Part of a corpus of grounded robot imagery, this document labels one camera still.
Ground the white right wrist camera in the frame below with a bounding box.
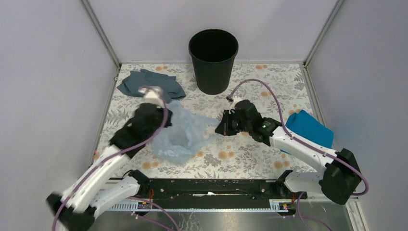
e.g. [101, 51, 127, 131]
[226, 95, 242, 107]

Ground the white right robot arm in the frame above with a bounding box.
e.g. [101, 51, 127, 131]
[215, 98, 363, 205]

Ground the bright blue cloth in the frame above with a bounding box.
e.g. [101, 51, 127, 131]
[284, 110, 334, 148]

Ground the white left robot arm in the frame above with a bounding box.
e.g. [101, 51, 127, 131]
[46, 103, 173, 231]

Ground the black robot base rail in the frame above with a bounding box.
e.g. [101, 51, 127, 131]
[135, 179, 307, 210]

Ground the light blue plastic trash bag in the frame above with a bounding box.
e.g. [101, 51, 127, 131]
[151, 100, 220, 165]

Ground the grey-blue crumpled cloth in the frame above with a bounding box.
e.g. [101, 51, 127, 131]
[117, 69, 186, 103]

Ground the floral patterned table mat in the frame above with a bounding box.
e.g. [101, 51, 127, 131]
[113, 64, 313, 179]

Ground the black plastic trash bin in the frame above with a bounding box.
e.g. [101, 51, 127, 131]
[188, 29, 239, 95]

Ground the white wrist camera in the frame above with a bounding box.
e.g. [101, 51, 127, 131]
[226, 95, 242, 107]
[138, 86, 165, 108]

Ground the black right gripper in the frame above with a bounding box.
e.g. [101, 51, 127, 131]
[215, 109, 252, 136]

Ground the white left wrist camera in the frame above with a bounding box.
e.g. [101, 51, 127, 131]
[138, 86, 165, 108]

